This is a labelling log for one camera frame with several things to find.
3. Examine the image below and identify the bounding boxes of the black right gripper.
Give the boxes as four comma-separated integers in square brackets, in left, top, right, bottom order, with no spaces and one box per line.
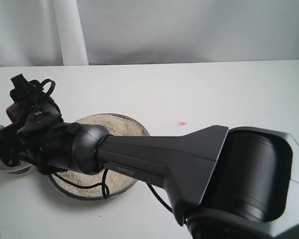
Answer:
[0,74,63,166]

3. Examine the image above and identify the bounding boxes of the brown wooden cup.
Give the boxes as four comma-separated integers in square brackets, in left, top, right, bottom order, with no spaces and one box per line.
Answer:
[6,103,21,122]

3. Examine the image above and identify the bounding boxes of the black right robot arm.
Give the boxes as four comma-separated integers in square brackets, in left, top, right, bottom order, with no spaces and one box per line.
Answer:
[0,75,299,239]

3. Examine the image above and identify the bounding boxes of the cream ceramic bowl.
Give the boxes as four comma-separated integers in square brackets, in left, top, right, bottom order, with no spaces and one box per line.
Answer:
[0,158,33,176]

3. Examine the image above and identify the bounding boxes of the steel rice basin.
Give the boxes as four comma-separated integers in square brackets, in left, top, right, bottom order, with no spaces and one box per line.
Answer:
[48,113,149,201]

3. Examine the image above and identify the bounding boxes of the white backdrop curtain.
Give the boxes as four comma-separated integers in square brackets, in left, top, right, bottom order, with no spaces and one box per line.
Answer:
[0,0,299,67]

